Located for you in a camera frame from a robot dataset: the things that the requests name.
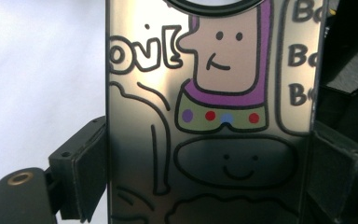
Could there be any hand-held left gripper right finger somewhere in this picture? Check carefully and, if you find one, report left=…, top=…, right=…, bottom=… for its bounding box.
left=301, top=122, right=358, bottom=224

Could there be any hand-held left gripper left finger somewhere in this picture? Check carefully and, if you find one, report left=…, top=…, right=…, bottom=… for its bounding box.
left=48, top=116, right=109, bottom=223

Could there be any white board sheet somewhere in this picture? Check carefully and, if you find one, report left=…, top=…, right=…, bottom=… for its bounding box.
left=0, top=0, right=108, bottom=206

